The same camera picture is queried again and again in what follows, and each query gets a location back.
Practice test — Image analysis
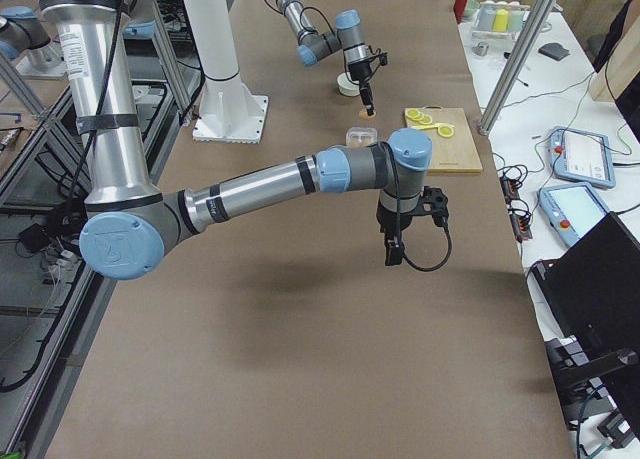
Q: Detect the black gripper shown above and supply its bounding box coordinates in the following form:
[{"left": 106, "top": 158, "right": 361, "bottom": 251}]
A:
[
  {"left": 347, "top": 58, "right": 374, "bottom": 111},
  {"left": 376, "top": 189, "right": 418, "bottom": 266}
]

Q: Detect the clear plastic egg box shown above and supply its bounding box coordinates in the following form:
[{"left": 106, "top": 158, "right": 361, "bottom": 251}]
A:
[{"left": 345, "top": 126, "right": 382, "bottom": 148}]

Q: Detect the white paper bowl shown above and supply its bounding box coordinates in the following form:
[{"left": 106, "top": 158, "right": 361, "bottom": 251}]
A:
[{"left": 337, "top": 73, "right": 359, "bottom": 97}]

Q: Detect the lemon slice top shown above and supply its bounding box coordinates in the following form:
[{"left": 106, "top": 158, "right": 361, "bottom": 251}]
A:
[{"left": 405, "top": 108, "right": 420, "bottom": 121}]

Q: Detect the yellow plastic knife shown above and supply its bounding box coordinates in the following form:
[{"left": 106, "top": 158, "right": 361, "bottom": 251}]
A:
[{"left": 412, "top": 123, "right": 437, "bottom": 131}]

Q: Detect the lemon slice near knife tip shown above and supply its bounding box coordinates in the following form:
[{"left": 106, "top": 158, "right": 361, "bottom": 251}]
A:
[{"left": 435, "top": 123, "right": 455, "bottom": 138}]

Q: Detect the wooden cutting board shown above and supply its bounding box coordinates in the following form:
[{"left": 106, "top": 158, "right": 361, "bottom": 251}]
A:
[{"left": 404, "top": 107, "right": 483, "bottom": 174}]

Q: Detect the small metal cylinder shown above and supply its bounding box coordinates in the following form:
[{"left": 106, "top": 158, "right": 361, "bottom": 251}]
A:
[{"left": 472, "top": 42, "right": 489, "bottom": 57}]

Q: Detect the black orange power strip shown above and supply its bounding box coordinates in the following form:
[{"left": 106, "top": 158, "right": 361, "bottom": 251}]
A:
[{"left": 499, "top": 175, "right": 533, "bottom": 243}]

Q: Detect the green bowl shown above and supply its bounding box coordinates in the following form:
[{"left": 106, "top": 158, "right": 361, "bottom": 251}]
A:
[{"left": 462, "top": 0, "right": 480, "bottom": 21}]

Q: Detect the grey cup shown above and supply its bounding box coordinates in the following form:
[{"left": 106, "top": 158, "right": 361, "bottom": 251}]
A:
[{"left": 476, "top": 5, "right": 496, "bottom": 31}]

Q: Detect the yellow cup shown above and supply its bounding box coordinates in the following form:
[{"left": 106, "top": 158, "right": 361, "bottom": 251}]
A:
[{"left": 492, "top": 9, "right": 509, "bottom": 33}]

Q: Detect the light blue cup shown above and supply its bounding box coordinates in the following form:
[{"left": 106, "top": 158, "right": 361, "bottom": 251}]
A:
[{"left": 507, "top": 9, "right": 525, "bottom": 33}]

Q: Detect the near blue teach pendant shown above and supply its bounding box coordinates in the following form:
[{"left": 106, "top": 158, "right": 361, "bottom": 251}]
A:
[{"left": 539, "top": 182, "right": 610, "bottom": 247}]

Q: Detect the blue teach pendant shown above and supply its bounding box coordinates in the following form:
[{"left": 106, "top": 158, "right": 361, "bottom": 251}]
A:
[
  {"left": 539, "top": 182, "right": 610, "bottom": 247},
  {"left": 549, "top": 126, "right": 616, "bottom": 189}
]

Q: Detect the dark grey pad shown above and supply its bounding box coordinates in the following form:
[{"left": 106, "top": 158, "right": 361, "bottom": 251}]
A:
[{"left": 538, "top": 42, "right": 570, "bottom": 61}]

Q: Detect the far blue teach pendant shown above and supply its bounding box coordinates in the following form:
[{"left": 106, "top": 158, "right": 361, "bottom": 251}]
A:
[{"left": 549, "top": 126, "right": 616, "bottom": 189}]

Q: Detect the black monitor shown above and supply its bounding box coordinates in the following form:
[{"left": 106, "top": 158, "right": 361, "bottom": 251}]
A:
[{"left": 532, "top": 212, "right": 639, "bottom": 448}]

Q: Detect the black camera cable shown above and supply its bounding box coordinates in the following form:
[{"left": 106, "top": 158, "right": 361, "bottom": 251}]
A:
[
  {"left": 394, "top": 213, "right": 454, "bottom": 272},
  {"left": 259, "top": 0, "right": 386, "bottom": 85}
]

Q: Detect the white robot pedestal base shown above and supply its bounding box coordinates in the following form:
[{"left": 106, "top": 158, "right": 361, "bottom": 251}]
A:
[{"left": 183, "top": 0, "right": 269, "bottom": 144}]

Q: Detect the aluminium frame post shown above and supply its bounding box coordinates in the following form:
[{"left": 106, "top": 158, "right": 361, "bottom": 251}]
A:
[{"left": 478, "top": 0, "right": 557, "bottom": 136}]

